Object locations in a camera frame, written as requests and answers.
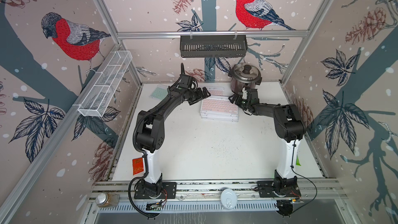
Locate black cable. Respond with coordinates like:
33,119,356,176
128,144,162,219
289,139,318,215

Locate red packet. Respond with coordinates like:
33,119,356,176
132,157,144,175

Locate black hanging basket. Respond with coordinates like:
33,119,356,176
180,35,248,58

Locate white round cap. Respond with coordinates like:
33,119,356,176
220,189,237,209

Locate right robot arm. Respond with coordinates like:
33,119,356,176
229,87,306,195

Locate aluminium front rail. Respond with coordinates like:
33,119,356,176
90,178,347,203

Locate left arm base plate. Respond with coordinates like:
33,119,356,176
134,180,177,200

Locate left black cable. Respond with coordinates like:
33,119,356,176
128,144,162,219

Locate glass jar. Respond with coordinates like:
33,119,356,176
95,193,119,207

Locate green packet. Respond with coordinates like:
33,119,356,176
296,157,301,166

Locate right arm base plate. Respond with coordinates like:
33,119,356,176
256,177,302,198

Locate right black cable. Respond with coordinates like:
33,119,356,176
289,139,318,215

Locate green keyboard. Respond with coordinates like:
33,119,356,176
150,85,168,100

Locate yellow keyboard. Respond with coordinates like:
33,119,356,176
201,113,239,122

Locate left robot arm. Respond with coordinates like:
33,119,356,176
132,74,211,196

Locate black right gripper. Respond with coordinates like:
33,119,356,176
229,93,252,110

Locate pink keyboard back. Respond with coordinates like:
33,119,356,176
207,87,224,96

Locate pink keyboard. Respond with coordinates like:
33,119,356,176
207,87,224,96
200,95,238,116

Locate steel rice cooker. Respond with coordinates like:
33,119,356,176
228,63,262,94

